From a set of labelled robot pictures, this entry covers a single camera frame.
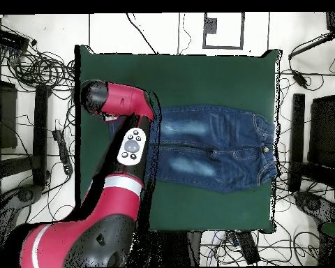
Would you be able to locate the blue denim jeans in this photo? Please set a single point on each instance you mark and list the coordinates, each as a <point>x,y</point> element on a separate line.
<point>226,150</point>

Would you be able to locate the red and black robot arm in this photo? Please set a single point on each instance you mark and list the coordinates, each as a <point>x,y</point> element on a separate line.
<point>100,223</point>

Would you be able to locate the dark green table cloth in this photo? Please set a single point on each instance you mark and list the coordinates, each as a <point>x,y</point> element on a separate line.
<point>184,78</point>

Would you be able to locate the black power strip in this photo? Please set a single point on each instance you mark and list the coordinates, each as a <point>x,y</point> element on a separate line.
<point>62,150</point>

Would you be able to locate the black floor bar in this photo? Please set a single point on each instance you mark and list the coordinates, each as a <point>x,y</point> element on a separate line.
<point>248,248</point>

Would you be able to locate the black power adapter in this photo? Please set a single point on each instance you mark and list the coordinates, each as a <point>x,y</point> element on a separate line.
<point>300,78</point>

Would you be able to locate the grey stand foot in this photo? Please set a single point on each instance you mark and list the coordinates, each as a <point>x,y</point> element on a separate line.
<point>25,194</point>
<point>312,205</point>

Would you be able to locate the black rod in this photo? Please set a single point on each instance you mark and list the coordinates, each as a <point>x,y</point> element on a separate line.
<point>312,44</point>

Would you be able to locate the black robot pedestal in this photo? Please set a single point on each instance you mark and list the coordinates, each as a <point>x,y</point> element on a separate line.
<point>195,248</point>

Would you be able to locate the black metal frame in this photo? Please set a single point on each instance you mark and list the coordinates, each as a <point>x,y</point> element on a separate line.
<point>297,125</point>
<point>40,125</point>

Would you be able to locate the black network switch box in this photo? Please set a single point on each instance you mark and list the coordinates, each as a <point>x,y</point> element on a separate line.
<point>9,39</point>

